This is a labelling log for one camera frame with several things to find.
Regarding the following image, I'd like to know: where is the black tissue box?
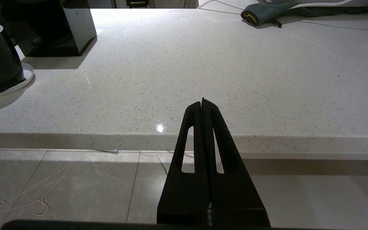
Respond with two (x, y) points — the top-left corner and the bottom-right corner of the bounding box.
(0, 0), (97, 57)

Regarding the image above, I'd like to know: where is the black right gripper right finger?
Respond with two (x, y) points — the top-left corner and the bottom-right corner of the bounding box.
(203, 98), (271, 228)

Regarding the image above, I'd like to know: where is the white round saucer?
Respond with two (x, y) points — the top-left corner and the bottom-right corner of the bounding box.
(0, 62), (35, 96)

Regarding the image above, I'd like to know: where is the thin white cord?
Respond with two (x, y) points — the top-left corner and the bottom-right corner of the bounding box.
(198, 0), (246, 15)

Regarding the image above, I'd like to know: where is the dark grey cloth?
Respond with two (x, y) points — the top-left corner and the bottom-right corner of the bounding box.
(241, 3), (368, 28)

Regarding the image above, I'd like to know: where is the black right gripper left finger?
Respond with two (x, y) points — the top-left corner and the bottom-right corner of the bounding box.
(157, 101), (212, 226)

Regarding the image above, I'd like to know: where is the white wire clothes hanger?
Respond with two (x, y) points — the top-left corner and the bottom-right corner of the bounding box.
(0, 165), (73, 217)

